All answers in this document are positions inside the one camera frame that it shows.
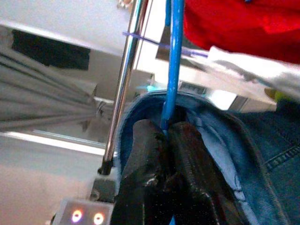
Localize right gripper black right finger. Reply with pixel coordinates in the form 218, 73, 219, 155
168, 121, 235, 225

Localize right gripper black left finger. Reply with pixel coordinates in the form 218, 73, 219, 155
112, 119, 174, 225

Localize blue denim shorts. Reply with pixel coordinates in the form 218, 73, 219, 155
112, 91, 300, 225

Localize blue plastic hanger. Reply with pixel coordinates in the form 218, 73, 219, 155
160, 0, 186, 138

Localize purple plastic hanger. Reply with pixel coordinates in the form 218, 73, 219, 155
121, 31, 209, 58

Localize chrome clothes rack black legs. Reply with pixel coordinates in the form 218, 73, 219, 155
97, 0, 155, 176

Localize white monster print T-shirt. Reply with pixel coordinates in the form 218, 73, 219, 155
187, 45, 300, 104

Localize grey curtain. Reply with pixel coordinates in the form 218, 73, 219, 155
0, 53, 101, 132

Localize plain red shirt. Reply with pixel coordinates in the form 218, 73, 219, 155
182, 0, 300, 64

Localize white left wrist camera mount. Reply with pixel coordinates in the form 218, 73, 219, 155
50, 177, 118, 225

